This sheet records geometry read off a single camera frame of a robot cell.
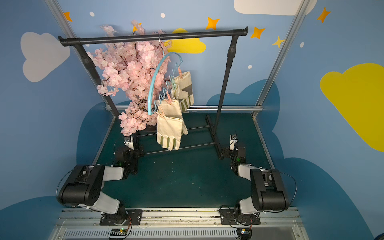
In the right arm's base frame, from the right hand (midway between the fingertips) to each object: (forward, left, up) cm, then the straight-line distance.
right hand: (233, 143), depth 95 cm
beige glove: (-11, +36, +25) cm, 46 cm away
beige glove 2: (-1, +36, +29) cm, 46 cm away
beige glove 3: (+18, +33, +26) cm, 46 cm away
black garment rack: (+1, +14, -8) cm, 16 cm away
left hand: (-5, +63, +1) cm, 64 cm away
